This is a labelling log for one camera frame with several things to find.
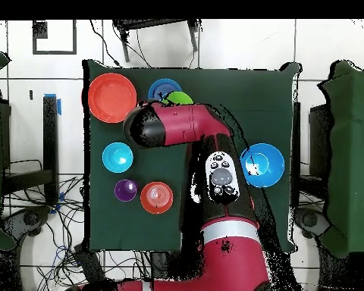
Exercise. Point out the black metal frame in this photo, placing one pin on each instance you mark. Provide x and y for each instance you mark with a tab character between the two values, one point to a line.
50	136
318	136

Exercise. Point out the blue tape strip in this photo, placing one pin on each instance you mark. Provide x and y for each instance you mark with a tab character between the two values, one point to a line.
59	107

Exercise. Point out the green ribbed bowl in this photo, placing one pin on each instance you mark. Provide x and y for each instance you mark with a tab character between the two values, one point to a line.
179	97

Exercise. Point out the purple cup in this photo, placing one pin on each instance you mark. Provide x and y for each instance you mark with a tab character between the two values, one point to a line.
126	190

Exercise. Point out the medium blue bowl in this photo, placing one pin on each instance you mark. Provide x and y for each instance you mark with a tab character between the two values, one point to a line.
162	86

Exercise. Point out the black metal stand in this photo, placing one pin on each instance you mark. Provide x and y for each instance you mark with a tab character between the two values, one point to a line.
151	22

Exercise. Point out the dark green tablecloth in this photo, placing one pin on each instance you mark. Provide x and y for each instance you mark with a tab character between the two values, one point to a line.
261	91

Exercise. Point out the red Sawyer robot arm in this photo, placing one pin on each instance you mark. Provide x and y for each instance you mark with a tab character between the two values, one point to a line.
185	124

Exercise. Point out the light blue ribbed bowl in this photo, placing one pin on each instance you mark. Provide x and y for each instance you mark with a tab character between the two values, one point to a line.
117	157

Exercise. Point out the small orange bowl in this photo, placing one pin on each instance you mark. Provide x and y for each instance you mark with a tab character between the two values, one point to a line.
156	198

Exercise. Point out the black floor box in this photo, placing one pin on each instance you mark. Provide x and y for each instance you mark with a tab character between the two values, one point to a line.
91	263

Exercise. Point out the dark grey pedestal foot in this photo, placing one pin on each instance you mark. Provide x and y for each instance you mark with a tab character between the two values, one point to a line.
30	218
312	221

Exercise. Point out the small black floor object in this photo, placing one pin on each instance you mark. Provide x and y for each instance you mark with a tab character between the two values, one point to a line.
31	95

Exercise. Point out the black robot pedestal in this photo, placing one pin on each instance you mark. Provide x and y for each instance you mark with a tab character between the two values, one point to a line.
159	265

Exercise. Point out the large orange bowl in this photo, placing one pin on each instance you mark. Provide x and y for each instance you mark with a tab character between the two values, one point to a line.
112	98

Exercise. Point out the large blue bowl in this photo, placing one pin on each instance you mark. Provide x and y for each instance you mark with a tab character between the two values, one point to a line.
265	165

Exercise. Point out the black square floor frame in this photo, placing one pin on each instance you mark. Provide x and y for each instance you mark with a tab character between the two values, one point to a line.
54	52

